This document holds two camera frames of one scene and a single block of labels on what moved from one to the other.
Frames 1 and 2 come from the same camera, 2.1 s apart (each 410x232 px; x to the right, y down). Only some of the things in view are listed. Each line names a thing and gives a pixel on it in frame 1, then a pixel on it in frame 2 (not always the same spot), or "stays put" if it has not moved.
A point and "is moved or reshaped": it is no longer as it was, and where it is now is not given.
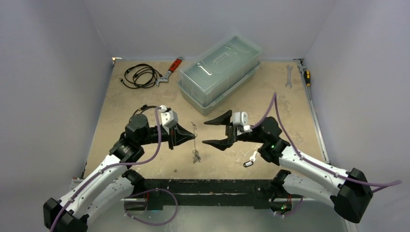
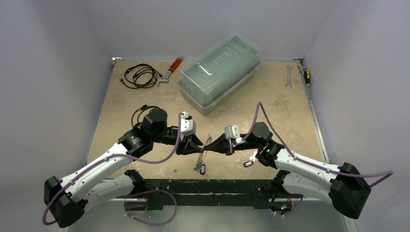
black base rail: (207, 192) stays put
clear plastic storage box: (208, 78) stays put
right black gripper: (230, 133) → (229, 146)
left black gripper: (178, 135) → (190, 144)
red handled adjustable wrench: (174, 65) stays put
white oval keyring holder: (197, 156) is moved or reshaped
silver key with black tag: (252, 159) stays put
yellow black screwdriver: (307, 77) stays put
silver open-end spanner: (289, 76) stays put
